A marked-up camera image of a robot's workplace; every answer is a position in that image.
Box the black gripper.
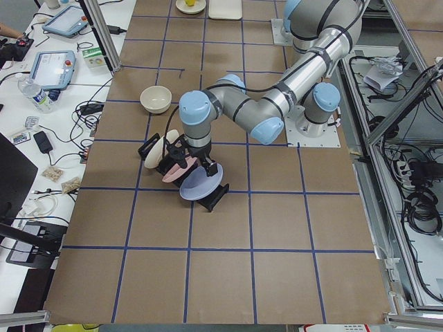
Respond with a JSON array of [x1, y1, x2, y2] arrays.
[[163, 135, 218, 177]]

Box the black power adapter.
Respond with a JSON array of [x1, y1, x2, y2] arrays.
[[33, 131, 53, 154]]

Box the black plate rack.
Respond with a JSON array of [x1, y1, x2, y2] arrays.
[[138, 133, 229, 212]]

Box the near teach pendant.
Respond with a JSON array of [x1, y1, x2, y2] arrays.
[[30, 50, 76, 91]]

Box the black monitor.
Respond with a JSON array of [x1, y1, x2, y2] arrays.
[[0, 134, 38, 225]]

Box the teach pendant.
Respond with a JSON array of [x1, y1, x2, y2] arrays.
[[30, 50, 76, 91], [42, 6, 88, 37]]

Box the white round plate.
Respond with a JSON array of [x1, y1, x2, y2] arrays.
[[175, 0, 206, 15]]

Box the blue plate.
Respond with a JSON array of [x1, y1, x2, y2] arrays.
[[179, 164, 224, 201]]

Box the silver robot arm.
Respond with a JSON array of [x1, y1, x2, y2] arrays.
[[162, 0, 368, 176]]

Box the cream plate in rack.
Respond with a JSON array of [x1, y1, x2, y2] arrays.
[[144, 129, 179, 169]]

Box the far teach pendant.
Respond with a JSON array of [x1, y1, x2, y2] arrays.
[[42, 6, 88, 37]]

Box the clear water bottle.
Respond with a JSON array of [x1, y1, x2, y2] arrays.
[[17, 76, 54, 114]]

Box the crumpled white papers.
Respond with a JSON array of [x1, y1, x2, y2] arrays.
[[363, 56, 404, 92]]

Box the pink plate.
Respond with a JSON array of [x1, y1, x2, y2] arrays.
[[162, 156, 197, 183]]

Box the green white box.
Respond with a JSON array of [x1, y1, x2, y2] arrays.
[[82, 47, 106, 68]]

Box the aluminium frame post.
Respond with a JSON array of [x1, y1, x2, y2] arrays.
[[79, 0, 121, 73]]

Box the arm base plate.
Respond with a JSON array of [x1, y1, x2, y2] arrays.
[[271, 19, 293, 46], [284, 106, 341, 148]]

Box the cream bowl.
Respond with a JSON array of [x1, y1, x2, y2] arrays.
[[140, 86, 172, 114]]

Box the white rectangular tray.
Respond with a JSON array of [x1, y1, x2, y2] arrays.
[[208, 0, 243, 20]]

